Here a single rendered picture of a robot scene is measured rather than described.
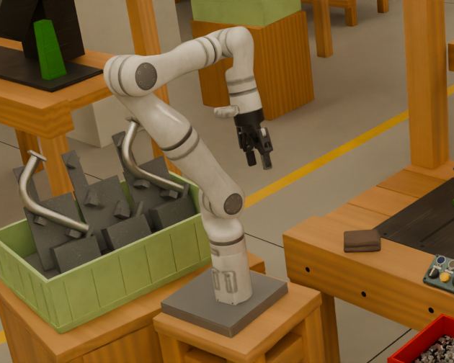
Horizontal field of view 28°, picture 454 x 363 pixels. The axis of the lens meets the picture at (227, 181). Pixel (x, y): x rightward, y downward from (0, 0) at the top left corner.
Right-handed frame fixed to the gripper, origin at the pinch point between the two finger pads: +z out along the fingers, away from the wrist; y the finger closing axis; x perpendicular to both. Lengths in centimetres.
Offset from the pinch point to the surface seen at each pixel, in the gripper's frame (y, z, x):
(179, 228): 39.0, 19.4, 12.4
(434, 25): 26, -19, -77
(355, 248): 4.1, 30.9, -23.8
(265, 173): 261, 64, -113
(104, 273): 36, 24, 37
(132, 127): 62, -9, 12
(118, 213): 59, 14, 24
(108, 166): 337, 47, -44
